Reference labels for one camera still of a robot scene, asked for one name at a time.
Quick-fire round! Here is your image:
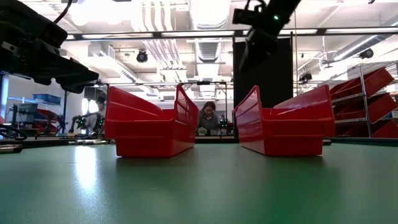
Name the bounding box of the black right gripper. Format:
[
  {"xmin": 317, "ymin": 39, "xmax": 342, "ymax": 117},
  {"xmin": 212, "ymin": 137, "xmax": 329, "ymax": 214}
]
[{"xmin": 239, "ymin": 27, "xmax": 279, "ymax": 73}]

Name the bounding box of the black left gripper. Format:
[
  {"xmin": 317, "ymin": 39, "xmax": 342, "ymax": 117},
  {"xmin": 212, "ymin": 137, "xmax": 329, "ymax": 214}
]
[{"xmin": 0, "ymin": 34, "xmax": 100, "ymax": 94}]

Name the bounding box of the blue storage bin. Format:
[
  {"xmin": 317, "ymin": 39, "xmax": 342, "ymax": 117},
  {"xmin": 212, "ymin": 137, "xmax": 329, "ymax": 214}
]
[{"xmin": 33, "ymin": 93, "xmax": 62, "ymax": 105}]

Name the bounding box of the black standing panel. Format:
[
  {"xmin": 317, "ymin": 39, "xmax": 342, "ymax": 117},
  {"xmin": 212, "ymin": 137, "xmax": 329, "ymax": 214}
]
[{"xmin": 233, "ymin": 37, "xmax": 294, "ymax": 108}]

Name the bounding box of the person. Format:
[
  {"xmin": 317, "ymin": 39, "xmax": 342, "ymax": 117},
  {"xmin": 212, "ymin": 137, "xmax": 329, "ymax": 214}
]
[
  {"xmin": 197, "ymin": 101, "xmax": 220, "ymax": 137},
  {"xmin": 83, "ymin": 92, "xmax": 108, "ymax": 138}
]

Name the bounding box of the white ceiling light strip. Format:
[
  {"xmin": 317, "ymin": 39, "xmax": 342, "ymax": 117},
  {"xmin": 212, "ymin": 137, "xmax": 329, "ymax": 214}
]
[
  {"xmin": 278, "ymin": 29, "xmax": 318, "ymax": 35},
  {"xmin": 81, "ymin": 33, "xmax": 153, "ymax": 39},
  {"xmin": 325, "ymin": 27, "xmax": 398, "ymax": 34},
  {"xmin": 161, "ymin": 30, "xmax": 234, "ymax": 37}
]

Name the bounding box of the black ceiling projector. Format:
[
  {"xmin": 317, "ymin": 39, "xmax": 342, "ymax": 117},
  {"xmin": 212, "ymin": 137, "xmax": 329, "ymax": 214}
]
[{"xmin": 298, "ymin": 72, "xmax": 313, "ymax": 84}]

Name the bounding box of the white ceiling pipe bundle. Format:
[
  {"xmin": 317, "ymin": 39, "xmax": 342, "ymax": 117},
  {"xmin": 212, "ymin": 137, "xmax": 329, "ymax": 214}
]
[{"xmin": 132, "ymin": 0, "xmax": 189, "ymax": 82}]

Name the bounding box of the red plastic bin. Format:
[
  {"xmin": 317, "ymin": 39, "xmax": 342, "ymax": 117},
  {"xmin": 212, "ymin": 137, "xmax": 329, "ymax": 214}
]
[
  {"xmin": 234, "ymin": 83, "xmax": 336, "ymax": 157},
  {"xmin": 104, "ymin": 83, "xmax": 199, "ymax": 158}
]

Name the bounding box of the red shelf bin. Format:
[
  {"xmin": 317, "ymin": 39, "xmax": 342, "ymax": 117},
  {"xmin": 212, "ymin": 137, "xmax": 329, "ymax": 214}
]
[
  {"xmin": 329, "ymin": 67, "xmax": 395, "ymax": 100},
  {"xmin": 334, "ymin": 119, "xmax": 398, "ymax": 139},
  {"xmin": 332, "ymin": 93, "xmax": 398, "ymax": 124}
]

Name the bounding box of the metal shelf rack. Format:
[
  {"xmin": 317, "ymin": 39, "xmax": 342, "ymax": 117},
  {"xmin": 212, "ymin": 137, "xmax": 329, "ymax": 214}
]
[{"xmin": 329, "ymin": 60, "xmax": 398, "ymax": 139}]

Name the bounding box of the green table mat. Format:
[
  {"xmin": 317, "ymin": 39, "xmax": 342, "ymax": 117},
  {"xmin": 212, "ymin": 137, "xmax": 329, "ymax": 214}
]
[{"xmin": 0, "ymin": 143, "xmax": 398, "ymax": 224}]

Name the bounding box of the white ribbed ceiling duct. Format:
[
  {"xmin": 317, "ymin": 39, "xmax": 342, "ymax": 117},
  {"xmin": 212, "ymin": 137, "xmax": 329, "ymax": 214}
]
[{"xmin": 188, "ymin": 0, "xmax": 233, "ymax": 100}]

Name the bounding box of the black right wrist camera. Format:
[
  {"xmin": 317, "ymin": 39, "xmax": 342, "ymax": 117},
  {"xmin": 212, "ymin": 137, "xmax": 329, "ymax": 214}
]
[{"xmin": 232, "ymin": 8, "xmax": 259, "ymax": 26}]

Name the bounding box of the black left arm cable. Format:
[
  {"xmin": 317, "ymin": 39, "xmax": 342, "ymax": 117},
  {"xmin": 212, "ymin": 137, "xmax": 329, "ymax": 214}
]
[{"xmin": 54, "ymin": 0, "xmax": 74, "ymax": 24}]

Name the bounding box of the grey spiral ceiling duct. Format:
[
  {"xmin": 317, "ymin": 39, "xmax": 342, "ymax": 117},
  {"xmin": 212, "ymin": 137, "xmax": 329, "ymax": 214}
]
[{"xmin": 332, "ymin": 18, "xmax": 398, "ymax": 62}]

